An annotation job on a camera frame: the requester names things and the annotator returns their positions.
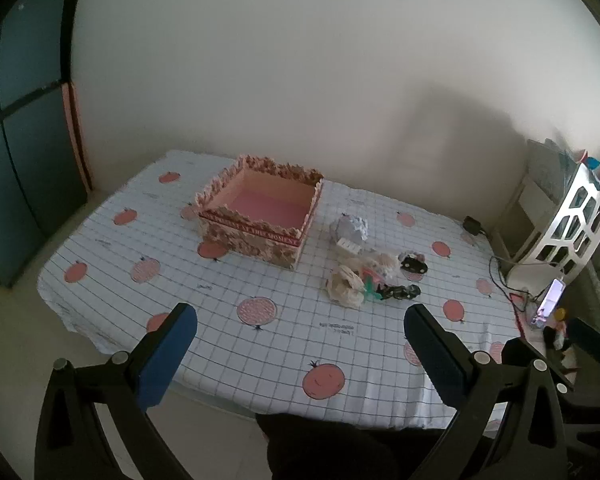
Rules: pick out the black toy car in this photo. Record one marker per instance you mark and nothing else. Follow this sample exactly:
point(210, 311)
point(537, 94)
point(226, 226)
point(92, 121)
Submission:
point(412, 266)

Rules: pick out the stack of papers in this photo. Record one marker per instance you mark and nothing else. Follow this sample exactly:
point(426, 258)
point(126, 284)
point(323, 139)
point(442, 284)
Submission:
point(545, 165)

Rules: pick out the yellow round object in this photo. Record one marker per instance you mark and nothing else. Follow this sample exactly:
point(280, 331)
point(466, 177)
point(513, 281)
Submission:
point(560, 314)

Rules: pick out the crumpled grey paper ball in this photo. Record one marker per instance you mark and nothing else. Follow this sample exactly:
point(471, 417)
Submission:
point(352, 227)

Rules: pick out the black toy figure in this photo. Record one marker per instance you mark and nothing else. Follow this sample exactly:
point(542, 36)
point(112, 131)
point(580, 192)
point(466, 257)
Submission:
point(402, 291)

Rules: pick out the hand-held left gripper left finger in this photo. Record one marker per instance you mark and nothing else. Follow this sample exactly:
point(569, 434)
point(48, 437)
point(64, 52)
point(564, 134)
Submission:
point(167, 355)

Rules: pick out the cream lace ribbon rolls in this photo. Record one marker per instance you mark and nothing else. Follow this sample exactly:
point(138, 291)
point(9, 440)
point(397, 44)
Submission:
point(342, 287)

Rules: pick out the smartphone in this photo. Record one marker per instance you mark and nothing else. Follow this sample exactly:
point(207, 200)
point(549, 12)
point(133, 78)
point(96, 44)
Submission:
point(552, 299)

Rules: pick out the small white box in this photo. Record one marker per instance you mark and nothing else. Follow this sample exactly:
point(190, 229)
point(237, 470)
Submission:
point(347, 246)

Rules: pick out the checked cloth covered desktop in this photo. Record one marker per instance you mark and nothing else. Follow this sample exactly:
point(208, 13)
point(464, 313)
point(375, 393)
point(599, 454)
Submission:
point(260, 350)

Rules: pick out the black power adapter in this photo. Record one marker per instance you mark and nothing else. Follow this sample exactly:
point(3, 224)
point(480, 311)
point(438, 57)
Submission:
point(472, 225)

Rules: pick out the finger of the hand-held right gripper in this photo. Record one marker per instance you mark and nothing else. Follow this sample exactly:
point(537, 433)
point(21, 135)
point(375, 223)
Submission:
point(517, 350)

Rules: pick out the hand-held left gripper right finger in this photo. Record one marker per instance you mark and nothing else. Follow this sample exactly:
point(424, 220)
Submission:
point(437, 360)

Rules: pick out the green plastic toy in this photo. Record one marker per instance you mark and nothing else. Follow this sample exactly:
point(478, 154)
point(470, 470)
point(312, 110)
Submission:
point(369, 290)

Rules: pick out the white shelf unit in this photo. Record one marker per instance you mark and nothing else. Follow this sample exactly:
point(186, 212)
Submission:
point(535, 197)

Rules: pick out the floral pink cardboard box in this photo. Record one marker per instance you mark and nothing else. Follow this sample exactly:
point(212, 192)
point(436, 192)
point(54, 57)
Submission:
point(252, 240)

